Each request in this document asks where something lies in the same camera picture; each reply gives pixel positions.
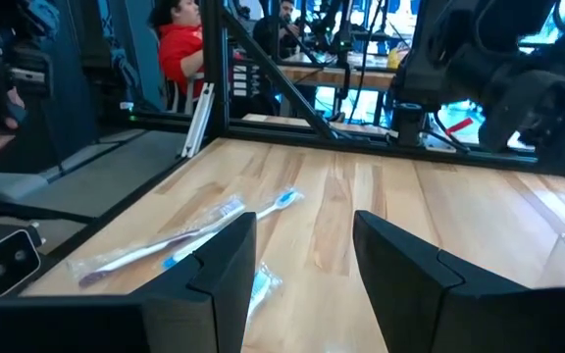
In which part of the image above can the purple wrapped toothbrush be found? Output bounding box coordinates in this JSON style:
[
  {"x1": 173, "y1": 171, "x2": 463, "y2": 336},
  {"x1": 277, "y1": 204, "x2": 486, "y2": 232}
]
[{"x1": 69, "y1": 194, "x2": 247, "y2": 289}]

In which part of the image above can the silver aluminium extrusion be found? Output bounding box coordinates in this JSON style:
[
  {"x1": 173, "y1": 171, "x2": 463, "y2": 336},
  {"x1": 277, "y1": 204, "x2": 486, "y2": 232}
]
[{"x1": 180, "y1": 81, "x2": 216, "y2": 159}]

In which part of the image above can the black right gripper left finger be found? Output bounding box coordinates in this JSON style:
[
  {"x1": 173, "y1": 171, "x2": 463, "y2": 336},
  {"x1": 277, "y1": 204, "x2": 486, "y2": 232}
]
[{"x1": 0, "y1": 211, "x2": 258, "y2": 353}]

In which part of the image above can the silver-faced depth camera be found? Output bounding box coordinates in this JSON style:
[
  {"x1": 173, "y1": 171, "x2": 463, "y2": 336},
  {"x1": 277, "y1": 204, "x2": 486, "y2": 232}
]
[{"x1": 0, "y1": 223, "x2": 46, "y2": 299}]

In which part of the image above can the blue toothbrush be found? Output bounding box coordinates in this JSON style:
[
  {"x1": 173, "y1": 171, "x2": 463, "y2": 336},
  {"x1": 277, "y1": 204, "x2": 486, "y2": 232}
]
[
  {"x1": 246, "y1": 263, "x2": 283, "y2": 323},
  {"x1": 162, "y1": 187, "x2": 306, "y2": 271}
]

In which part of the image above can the person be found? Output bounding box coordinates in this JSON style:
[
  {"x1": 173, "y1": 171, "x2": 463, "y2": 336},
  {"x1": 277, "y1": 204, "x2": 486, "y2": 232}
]
[
  {"x1": 252, "y1": 0, "x2": 303, "y2": 60},
  {"x1": 147, "y1": 0, "x2": 205, "y2": 114}
]

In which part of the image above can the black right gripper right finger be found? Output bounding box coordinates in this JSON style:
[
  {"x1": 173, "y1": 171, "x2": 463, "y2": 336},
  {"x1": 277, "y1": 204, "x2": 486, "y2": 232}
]
[{"x1": 352, "y1": 210, "x2": 565, "y2": 353}]

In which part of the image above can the wooden workstation table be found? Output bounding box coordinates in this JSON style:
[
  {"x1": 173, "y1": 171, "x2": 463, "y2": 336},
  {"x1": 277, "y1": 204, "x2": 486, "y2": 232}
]
[{"x1": 242, "y1": 51, "x2": 396, "y2": 92}]

